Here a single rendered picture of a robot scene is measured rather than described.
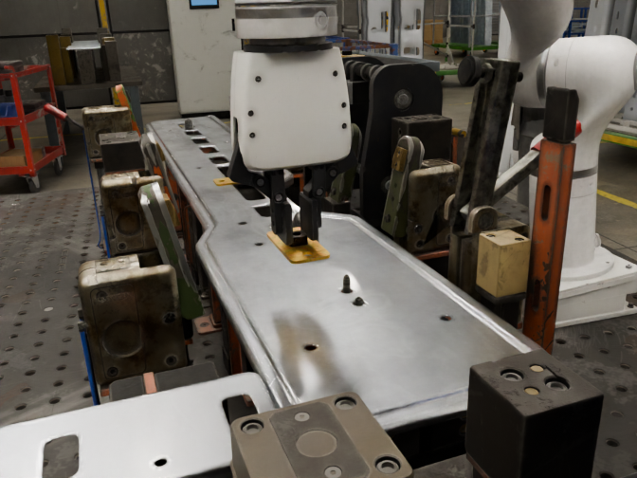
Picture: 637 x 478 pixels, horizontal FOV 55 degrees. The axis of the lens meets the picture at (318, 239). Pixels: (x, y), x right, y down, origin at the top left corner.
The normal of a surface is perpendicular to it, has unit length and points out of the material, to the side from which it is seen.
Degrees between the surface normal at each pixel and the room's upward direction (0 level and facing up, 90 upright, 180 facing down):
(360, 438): 0
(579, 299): 90
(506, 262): 90
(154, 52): 89
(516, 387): 0
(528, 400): 0
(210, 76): 90
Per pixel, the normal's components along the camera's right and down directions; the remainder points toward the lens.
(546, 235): -0.94, 0.15
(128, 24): 0.27, 0.37
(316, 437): -0.04, -0.93
